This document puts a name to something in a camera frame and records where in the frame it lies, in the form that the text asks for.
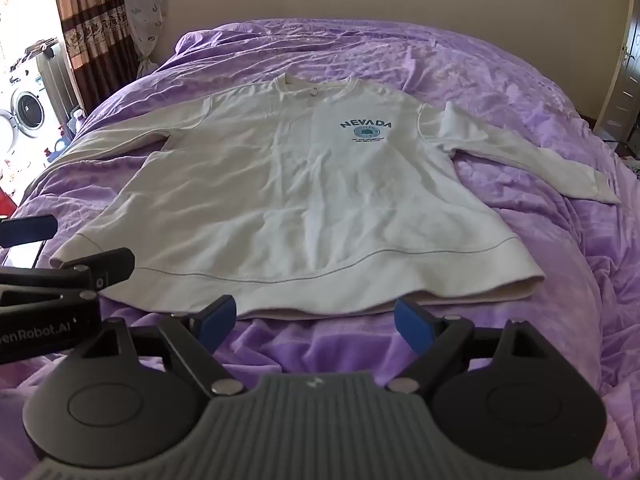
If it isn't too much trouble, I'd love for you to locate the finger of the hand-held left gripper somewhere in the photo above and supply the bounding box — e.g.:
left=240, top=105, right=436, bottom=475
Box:
left=0, top=215, right=57, bottom=249
left=0, top=248, right=136, bottom=311

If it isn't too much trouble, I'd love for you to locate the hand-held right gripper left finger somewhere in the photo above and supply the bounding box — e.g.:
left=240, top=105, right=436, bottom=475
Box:
left=75, top=295, right=248, bottom=398

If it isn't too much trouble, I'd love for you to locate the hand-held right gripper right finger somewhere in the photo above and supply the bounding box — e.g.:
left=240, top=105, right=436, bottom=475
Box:
left=385, top=297, right=557, bottom=398

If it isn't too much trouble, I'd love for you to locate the white printed sweatshirt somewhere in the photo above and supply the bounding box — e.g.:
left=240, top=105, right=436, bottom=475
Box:
left=17, top=74, right=622, bottom=322

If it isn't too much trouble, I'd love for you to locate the smartphone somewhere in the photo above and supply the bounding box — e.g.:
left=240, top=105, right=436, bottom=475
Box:
left=2, top=241, right=42, bottom=268

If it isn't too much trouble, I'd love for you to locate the white washing machine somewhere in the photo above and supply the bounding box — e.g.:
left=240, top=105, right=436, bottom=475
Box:
left=0, top=37, right=71, bottom=171

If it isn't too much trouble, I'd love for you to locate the brown patterned curtain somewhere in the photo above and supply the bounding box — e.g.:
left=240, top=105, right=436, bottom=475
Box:
left=51, top=0, right=139, bottom=113

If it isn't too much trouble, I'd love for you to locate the patterned fan dust cover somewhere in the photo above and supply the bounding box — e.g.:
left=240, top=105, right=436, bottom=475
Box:
left=122, top=0, right=169, bottom=80

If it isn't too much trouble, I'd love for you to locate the purple bed cover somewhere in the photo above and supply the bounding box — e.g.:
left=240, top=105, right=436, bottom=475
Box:
left=0, top=17, right=640, bottom=480

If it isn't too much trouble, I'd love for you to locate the room door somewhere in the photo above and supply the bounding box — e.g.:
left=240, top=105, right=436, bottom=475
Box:
left=596, top=7, right=640, bottom=142

